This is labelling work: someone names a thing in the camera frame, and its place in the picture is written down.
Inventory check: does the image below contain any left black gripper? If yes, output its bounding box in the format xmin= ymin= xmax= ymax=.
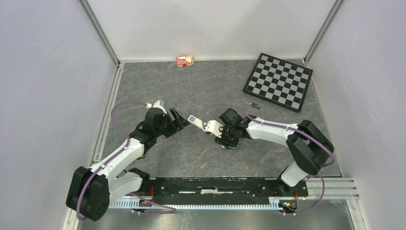
xmin=155 ymin=107 xmax=190 ymax=138

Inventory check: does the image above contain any slim white remote control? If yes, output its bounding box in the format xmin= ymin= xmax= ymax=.
xmin=187 ymin=115 xmax=205 ymax=130

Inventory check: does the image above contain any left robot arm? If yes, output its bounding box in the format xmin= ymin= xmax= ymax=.
xmin=66 ymin=107 xmax=189 ymax=221

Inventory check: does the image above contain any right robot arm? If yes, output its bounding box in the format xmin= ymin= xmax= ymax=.
xmin=215 ymin=108 xmax=335 ymax=196

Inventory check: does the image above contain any red yellow small box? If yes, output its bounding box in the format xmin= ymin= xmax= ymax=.
xmin=176 ymin=55 xmax=194 ymax=67

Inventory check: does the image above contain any black white chessboard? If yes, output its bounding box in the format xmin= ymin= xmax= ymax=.
xmin=242 ymin=53 xmax=313 ymax=113

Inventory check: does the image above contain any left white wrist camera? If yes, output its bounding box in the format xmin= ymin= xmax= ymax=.
xmin=146 ymin=100 xmax=168 ymax=115

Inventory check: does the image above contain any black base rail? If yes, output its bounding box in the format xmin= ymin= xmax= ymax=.
xmin=135 ymin=177 xmax=309 ymax=205

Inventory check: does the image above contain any white cable duct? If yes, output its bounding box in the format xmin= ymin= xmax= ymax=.
xmin=109 ymin=196 xmax=297 ymax=211

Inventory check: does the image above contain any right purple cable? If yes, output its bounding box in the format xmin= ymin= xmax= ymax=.
xmin=202 ymin=103 xmax=336 ymax=217

